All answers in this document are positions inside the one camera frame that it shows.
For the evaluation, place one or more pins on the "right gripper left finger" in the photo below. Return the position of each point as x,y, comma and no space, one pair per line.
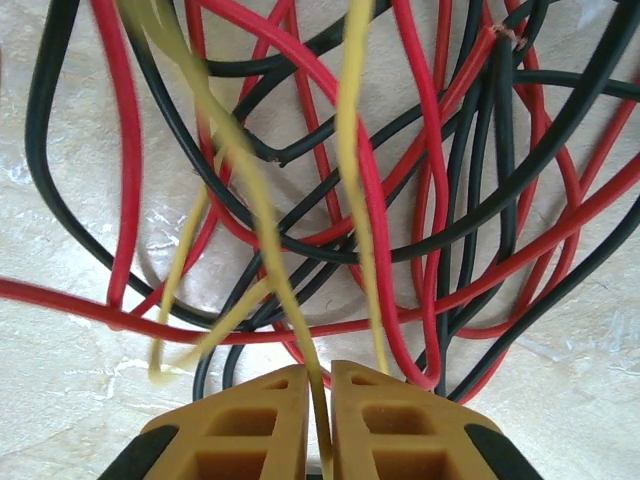
235,435

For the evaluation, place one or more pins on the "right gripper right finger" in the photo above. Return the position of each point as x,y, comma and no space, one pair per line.
400,435

